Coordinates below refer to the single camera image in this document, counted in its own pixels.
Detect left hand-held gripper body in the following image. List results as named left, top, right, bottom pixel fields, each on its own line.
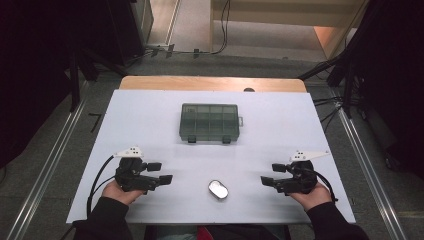
left=113, top=145, right=162, bottom=194

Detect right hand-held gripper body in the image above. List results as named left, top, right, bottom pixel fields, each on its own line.
left=273, top=150, right=331, bottom=196

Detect small silver oval tin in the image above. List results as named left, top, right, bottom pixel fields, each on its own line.
left=207, top=179, right=230, bottom=201

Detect clear grey compartment box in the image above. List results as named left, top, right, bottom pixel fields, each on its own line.
left=178, top=103, right=245, bottom=145

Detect person's left hand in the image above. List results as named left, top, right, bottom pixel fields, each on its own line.
left=101, top=179, right=148, bottom=206

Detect person's right hand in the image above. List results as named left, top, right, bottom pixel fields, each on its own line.
left=288, top=182, right=334, bottom=213

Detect white board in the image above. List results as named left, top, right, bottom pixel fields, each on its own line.
left=65, top=88, right=357, bottom=225

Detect person's lap clothing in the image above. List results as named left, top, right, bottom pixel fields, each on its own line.
left=143, top=224, right=292, bottom=240

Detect wooden table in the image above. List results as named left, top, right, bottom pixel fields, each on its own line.
left=118, top=75, right=308, bottom=94

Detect black metal stand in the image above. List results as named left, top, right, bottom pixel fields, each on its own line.
left=67, top=46, right=129, bottom=113
left=297, top=49, right=359, bottom=118

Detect black curtain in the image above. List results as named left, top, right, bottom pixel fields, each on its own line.
left=0, top=0, right=113, bottom=169
left=346, top=0, right=424, bottom=181

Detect dark cabinet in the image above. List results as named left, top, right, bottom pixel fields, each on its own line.
left=105, top=0, right=155, bottom=66

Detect beige wooden shelf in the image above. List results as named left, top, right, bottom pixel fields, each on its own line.
left=209, top=0, right=368, bottom=60

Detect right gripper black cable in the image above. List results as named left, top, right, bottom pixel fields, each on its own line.
left=310, top=167, right=339, bottom=204

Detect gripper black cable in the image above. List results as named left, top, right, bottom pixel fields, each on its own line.
left=310, top=167, right=339, bottom=204
left=85, top=154, right=118, bottom=219

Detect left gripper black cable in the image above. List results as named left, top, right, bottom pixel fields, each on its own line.
left=85, top=154, right=118, bottom=219

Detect metal floor rail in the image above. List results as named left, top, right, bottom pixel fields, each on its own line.
left=329, top=87, right=410, bottom=240
left=5, top=81, right=90, bottom=240

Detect black floor cables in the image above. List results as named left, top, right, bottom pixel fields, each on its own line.
left=312, top=95, right=345, bottom=134

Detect hanging black cable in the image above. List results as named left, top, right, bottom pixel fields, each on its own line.
left=210, top=0, right=232, bottom=56

